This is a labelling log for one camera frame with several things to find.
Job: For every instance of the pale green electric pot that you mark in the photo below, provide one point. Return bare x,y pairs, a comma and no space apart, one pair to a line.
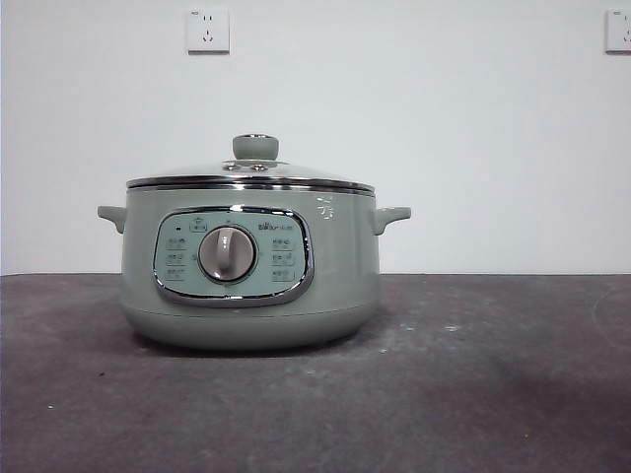
345,271

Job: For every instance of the glass lid with green knob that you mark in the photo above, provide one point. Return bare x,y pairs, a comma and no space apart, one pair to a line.
255,147

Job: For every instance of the white wall socket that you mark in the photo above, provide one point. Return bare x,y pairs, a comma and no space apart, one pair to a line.
208,30
620,30

